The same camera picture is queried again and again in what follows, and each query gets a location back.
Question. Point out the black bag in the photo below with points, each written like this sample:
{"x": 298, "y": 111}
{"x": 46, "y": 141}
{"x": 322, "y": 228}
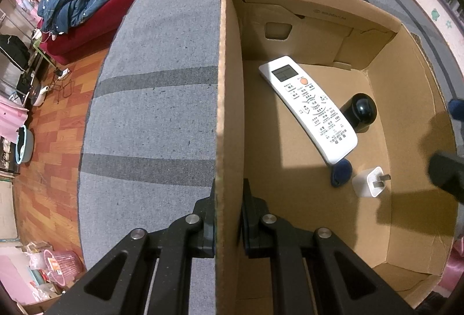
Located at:
{"x": 12, "y": 50}

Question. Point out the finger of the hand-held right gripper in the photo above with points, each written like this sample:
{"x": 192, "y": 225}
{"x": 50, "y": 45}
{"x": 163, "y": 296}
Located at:
{"x": 447, "y": 171}
{"x": 456, "y": 108}

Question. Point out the red sofa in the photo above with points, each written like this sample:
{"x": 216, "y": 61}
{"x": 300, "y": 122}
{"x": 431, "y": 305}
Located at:
{"x": 90, "y": 35}

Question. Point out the white plastic bag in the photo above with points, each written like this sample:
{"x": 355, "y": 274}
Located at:
{"x": 36, "y": 258}

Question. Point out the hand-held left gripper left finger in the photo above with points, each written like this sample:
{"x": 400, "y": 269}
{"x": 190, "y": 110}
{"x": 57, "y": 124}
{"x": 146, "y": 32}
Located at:
{"x": 205, "y": 228}

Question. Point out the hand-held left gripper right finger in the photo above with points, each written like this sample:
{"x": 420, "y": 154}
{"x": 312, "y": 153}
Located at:
{"x": 257, "y": 228}

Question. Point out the light blue basin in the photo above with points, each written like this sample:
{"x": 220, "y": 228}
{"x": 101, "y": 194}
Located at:
{"x": 29, "y": 155}

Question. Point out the dark blue round object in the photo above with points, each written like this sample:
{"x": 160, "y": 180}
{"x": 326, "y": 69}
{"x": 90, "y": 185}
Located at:
{"x": 342, "y": 173}

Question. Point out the white remote control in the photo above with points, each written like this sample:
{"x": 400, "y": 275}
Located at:
{"x": 311, "y": 104}

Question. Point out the grey plaid blanket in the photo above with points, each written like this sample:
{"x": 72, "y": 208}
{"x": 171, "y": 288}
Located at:
{"x": 152, "y": 119}

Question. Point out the small white charger plug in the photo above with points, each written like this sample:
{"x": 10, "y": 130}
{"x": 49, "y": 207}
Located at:
{"x": 368, "y": 184}

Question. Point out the black round-top cylinder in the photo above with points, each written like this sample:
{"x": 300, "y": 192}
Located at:
{"x": 362, "y": 110}

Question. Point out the pink shiny cloth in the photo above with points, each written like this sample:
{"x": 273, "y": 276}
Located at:
{"x": 449, "y": 269}

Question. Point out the white kettle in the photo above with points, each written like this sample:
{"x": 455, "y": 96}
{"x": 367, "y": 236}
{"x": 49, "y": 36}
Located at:
{"x": 40, "y": 95}

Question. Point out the pink laundry basket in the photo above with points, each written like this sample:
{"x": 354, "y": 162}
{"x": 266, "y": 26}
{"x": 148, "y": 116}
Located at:
{"x": 65, "y": 268}

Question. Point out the pink curtain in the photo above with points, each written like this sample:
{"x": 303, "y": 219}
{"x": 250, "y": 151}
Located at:
{"x": 12, "y": 119}

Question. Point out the dark cluttered shelf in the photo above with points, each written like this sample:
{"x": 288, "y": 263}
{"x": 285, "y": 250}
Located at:
{"x": 6, "y": 157}

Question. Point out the brown cardboard box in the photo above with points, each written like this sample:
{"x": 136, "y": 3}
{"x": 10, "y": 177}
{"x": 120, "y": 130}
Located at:
{"x": 290, "y": 210}

